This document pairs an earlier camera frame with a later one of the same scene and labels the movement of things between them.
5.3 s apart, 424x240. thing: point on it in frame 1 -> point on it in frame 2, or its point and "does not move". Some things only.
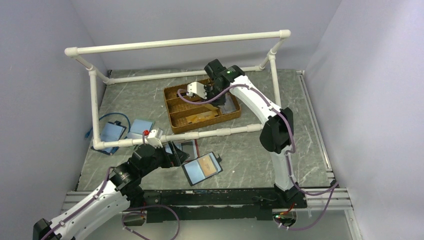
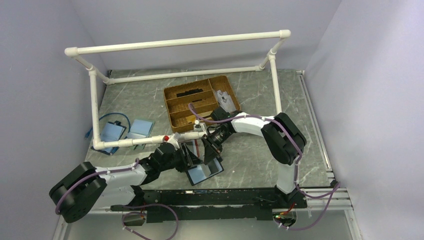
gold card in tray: [201, 116] does not move
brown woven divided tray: [184, 116] does not move
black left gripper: [176, 158] -> [189, 160]
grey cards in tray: [229, 106] does not move
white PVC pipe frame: [96, 143] does not move
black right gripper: [220, 102] -> [212, 150]
